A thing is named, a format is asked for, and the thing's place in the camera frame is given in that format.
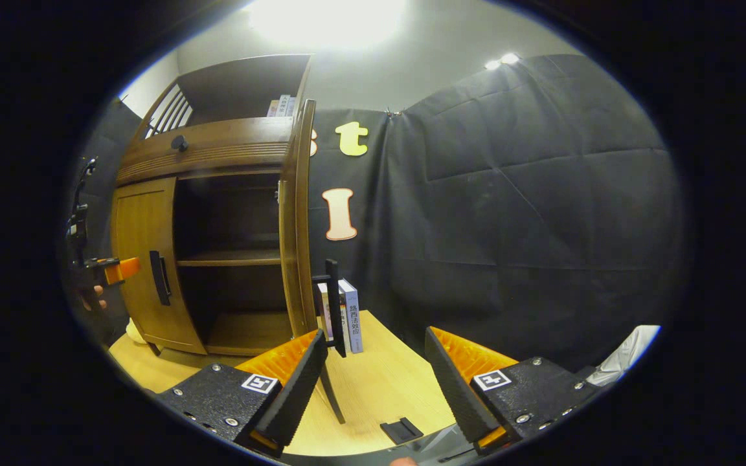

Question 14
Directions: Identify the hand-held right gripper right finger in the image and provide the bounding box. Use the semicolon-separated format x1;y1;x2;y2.
425;326;607;454

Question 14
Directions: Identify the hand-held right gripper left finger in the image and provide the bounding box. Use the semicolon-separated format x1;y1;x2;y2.
153;329;328;457

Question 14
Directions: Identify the black door handle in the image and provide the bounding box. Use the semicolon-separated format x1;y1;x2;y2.
149;250;172;306
313;259;348;358

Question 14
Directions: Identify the wooden shoe cabinet door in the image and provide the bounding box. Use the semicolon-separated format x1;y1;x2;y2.
279;99;317;344
111;177;207;355

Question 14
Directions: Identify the wooden double-door shoe cabinet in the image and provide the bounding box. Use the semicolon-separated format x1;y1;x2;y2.
111;54;317;357

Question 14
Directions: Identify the wooden inner cabinet shelf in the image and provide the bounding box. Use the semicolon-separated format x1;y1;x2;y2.
177;249;296;267

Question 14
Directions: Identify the wooden cabinet drawer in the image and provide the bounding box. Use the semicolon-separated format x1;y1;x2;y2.
116;116;296;187

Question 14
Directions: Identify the brown and white book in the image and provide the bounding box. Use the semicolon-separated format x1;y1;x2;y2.
317;283;330;338

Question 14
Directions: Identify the pale blue book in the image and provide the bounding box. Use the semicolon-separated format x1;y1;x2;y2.
338;278;365;354

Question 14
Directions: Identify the white cloth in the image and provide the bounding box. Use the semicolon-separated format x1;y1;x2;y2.
590;325;662;388

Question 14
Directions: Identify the black backdrop cloth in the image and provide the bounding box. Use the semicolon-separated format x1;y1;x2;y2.
62;54;688;373

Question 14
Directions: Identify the large ceiling light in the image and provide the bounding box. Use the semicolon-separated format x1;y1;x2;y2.
247;0;407;49

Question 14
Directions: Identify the small ceiling light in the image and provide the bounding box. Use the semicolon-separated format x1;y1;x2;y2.
484;52;521;71

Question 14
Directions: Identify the small black plastic bracket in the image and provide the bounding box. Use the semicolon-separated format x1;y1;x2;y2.
379;417;424;446

